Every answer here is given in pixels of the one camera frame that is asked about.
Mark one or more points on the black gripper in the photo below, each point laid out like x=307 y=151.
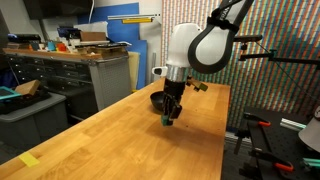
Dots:
x=174 y=89

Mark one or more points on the green block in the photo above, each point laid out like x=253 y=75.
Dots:
x=164 y=120

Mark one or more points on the black bowl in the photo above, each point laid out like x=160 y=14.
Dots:
x=157 y=100

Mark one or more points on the wooden block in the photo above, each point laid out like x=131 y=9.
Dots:
x=28 y=87

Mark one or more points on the yellow-green wrist connector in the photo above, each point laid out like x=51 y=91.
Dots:
x=199 y=85

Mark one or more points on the grey pipe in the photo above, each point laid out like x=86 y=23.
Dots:
x=153 y=63

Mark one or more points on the beige panel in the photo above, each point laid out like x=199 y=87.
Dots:
x=133 y=70

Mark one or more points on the blue foam board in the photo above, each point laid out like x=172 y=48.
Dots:
x=128 y=33

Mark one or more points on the yellow spirit level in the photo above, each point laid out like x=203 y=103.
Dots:
x=137 y=21

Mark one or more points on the grey drawer cabinet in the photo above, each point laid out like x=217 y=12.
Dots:
x=76 y=78

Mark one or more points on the cardboard box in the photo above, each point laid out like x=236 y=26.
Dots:
x=93 y=36

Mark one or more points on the black perforated workbench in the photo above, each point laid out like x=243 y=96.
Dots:
x=280 y=146

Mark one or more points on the aluminium extrusion bar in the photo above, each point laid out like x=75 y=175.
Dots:
x=292 y=124

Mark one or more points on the red cup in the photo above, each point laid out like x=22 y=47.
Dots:
x=61 y=47

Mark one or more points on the colourful striped backdrop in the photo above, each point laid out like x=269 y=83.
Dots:
x=283 y=30

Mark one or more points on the teal cup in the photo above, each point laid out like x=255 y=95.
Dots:
x=51 y=46

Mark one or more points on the grey storage bin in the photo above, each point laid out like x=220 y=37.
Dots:
x=31 y=121

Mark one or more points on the teal plastic part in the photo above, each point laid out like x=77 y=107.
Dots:
x=311 y=162

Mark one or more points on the yellow sticky note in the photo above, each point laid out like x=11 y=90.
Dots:
x=29 y=160

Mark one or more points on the black monitor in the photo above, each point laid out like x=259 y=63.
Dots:
x=56 y=8

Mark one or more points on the black sensor bar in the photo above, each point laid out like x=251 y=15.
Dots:
x=24 y=37

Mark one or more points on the teal tray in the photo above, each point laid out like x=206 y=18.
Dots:
x=8 y=93

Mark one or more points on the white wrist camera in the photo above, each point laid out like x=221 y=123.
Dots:
x=159 y=70

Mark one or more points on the white metal rail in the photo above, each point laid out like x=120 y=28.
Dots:
x=133 y=16

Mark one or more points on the black camera on stand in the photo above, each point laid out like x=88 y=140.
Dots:
x=250 y=38

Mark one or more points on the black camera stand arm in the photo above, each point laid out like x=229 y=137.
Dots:
x=283 y=59

